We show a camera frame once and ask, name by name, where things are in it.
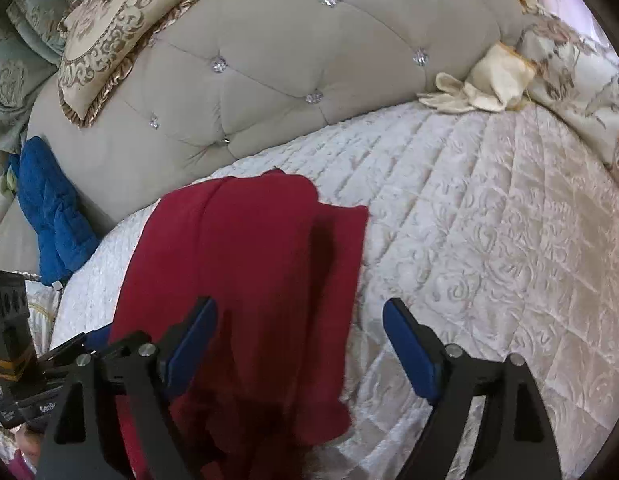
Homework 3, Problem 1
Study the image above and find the cream floral side pillow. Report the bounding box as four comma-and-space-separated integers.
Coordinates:
25, 275, 63, 356

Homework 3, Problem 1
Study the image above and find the red knit sweater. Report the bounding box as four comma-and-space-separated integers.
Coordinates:
111, 170, 368, 479

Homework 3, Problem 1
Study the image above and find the cream crumpled cloth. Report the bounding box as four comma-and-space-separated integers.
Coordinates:
418, 42, 536, 115

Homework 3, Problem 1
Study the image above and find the beige tufted headboard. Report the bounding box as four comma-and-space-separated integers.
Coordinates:
23, 0, 522, 234

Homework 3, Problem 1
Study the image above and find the blue quilted cushion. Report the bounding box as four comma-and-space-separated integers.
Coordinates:
16, 136, 100, 285

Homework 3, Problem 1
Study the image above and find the maroon sleeved right forearm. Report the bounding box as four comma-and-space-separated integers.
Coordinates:
8, 450, 37, 480

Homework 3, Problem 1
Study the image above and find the floral pillow at right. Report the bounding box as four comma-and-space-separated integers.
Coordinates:
518, 15, 619, 186

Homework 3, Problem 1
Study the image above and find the white quilted bedspread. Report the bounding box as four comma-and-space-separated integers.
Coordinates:
49, 98, 619, 480

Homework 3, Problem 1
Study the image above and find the gold patterned ruffled pillow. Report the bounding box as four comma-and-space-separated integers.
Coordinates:
58, 0, 200, 128

